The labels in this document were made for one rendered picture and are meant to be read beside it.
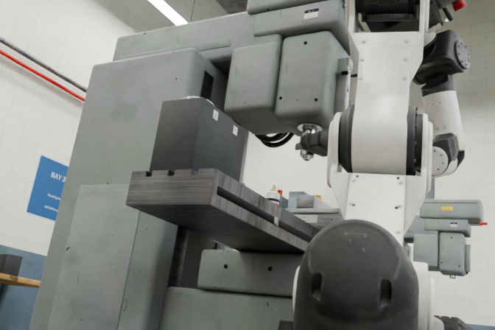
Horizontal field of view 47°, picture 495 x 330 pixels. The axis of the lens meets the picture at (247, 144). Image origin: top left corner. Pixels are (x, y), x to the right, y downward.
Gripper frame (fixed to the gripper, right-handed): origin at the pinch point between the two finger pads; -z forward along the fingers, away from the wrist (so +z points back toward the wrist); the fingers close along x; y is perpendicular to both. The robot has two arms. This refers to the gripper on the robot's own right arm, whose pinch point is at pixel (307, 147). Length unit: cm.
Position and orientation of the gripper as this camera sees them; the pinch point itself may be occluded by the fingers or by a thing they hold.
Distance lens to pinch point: 192.0
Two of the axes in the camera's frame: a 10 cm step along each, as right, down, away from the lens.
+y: -1.2, 9.3, -3.4
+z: 5.8, -2.1, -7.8
